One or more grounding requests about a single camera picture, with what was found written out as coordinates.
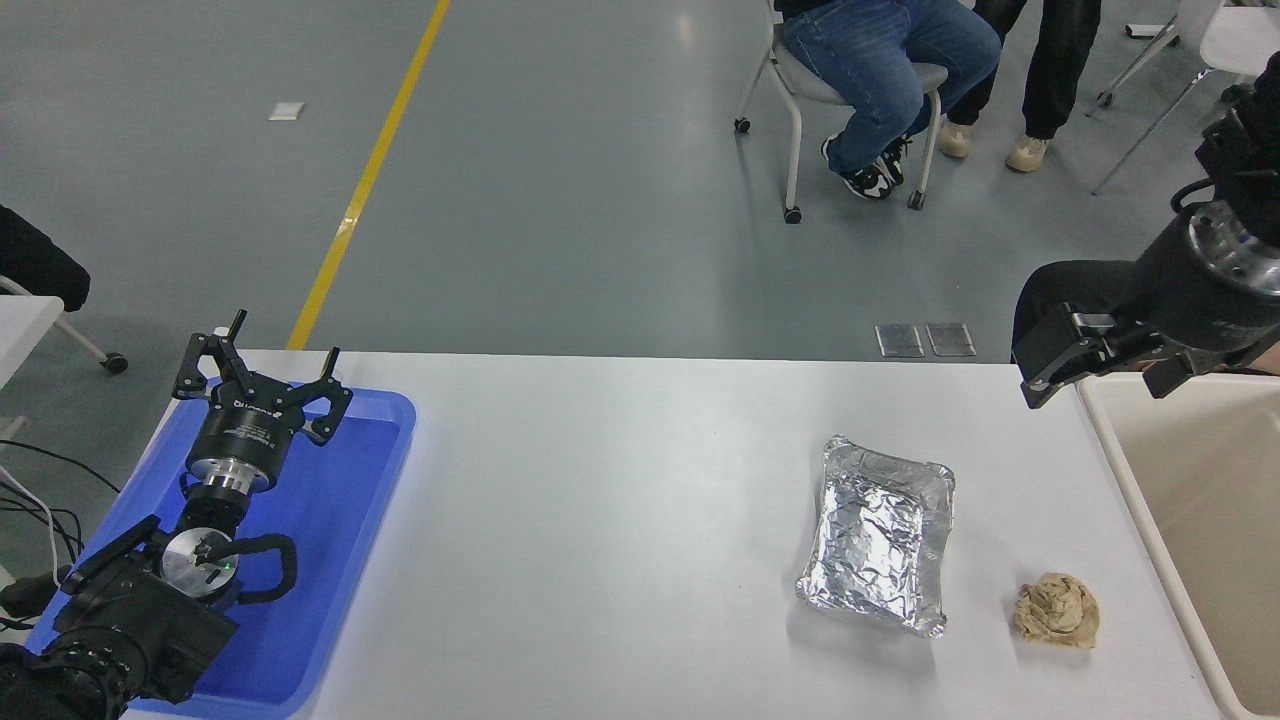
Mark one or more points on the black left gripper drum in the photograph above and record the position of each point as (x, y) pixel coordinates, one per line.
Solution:
(245, 430)

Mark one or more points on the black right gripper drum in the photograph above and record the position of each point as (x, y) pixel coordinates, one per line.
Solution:
(1190, 300)

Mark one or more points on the silver foil tray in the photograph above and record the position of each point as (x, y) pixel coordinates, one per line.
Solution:
(880, 540)

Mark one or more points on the person's left forearm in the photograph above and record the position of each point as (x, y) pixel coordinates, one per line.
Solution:
(1255, 366)

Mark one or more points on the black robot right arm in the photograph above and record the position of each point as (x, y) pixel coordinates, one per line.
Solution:
(1250, 150)

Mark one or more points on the metal floor plate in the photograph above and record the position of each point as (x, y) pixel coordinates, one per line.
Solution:
(899, 340)
(950, 339)

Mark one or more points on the person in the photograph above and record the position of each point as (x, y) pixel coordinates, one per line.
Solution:
(1060, 60)
(870, 60)
(1070, 285)

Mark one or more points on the blue plastic tray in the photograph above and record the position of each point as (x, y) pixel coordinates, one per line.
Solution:
(340, 520)

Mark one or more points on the large pale bin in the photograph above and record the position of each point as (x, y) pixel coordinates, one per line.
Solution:
(1210, 540)

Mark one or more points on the white side table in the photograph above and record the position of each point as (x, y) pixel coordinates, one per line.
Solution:
(25, 335)

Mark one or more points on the white paper sheet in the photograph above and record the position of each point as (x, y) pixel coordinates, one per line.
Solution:
(287, 111)

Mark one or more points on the white chair grey legs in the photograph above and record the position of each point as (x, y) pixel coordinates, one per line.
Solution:
(1195, 15)
(1240, 40)

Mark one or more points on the crumpled tan paper ball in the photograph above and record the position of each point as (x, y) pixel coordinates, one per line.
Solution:
(1057, 612)

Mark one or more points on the black floor device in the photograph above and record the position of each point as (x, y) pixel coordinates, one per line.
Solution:
(30, 598)

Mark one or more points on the small white floor box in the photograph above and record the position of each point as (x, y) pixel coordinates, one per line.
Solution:
(1146, 30)

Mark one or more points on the grey chair with casters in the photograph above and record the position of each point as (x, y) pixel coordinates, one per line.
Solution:
(815, 88)

